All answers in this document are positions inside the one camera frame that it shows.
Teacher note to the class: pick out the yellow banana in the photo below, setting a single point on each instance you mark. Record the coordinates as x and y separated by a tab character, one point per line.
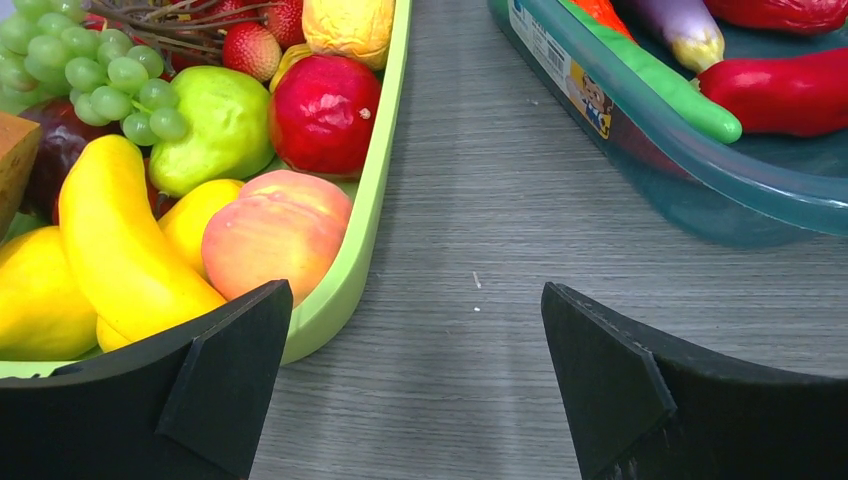
137	283

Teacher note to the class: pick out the green cucumber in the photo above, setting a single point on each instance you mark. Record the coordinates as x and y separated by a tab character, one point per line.
701	113

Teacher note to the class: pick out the red chili pepper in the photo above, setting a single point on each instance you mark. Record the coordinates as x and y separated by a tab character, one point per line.
604	13

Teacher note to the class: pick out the peach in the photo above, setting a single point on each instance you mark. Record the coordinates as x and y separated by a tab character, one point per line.
283	225

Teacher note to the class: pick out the green apple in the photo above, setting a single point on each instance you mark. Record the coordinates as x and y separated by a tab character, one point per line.
226	112

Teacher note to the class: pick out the red apple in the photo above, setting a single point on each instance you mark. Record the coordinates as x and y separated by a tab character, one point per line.
322	115

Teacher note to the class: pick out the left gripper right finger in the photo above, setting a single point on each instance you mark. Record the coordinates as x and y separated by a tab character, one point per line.
644	404

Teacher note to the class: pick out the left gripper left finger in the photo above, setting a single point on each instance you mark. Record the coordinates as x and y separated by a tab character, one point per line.
188	403

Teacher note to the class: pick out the teal vegetable tray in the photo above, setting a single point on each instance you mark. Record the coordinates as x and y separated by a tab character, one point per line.
760	191

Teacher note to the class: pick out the dark plum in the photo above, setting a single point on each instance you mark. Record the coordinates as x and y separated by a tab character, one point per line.
64	136

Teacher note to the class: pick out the purple eggplant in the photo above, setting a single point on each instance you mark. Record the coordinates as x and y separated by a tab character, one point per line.
686	27

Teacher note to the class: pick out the green grapes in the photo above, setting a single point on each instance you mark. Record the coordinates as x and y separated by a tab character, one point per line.
47	51

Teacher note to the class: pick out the green fruit tray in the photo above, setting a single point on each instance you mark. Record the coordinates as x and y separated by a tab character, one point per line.
318	318

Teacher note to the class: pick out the brown melon slice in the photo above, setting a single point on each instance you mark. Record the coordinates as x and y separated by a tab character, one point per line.
19	144

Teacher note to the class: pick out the red lychee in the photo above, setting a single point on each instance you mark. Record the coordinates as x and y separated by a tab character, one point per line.
251	49

